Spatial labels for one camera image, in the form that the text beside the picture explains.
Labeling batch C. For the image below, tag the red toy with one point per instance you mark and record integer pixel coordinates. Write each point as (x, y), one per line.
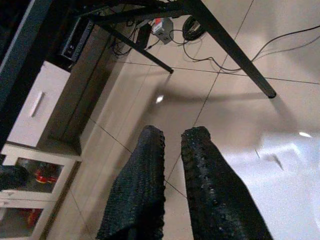
(46, 175)
(33, 218)

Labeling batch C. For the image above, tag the black table frame panel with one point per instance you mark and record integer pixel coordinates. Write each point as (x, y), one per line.
(25, 62)

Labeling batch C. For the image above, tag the white drawer cabinet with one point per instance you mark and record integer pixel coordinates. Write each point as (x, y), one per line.
(42, 100)

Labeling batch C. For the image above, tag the black electronic box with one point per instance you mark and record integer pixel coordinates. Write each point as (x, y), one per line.
(75, 42)

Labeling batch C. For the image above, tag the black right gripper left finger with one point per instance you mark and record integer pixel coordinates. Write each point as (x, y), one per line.
(137, 195)

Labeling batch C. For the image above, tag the slim black table leg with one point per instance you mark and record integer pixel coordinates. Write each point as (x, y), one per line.
(140, 48)

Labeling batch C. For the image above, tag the black power adapter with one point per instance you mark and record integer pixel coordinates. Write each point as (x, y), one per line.
(143, 35)

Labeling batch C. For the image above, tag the grey power box red label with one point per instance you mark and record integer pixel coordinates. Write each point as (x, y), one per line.
(166, 28)

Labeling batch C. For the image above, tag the white glass door cabinet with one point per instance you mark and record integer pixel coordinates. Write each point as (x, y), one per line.
(65, 190)

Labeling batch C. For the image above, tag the thick black table leg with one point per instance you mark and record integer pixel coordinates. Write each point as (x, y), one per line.
(232, 50)

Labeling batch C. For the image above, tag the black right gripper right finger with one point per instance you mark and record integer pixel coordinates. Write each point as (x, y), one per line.
(215, 195)

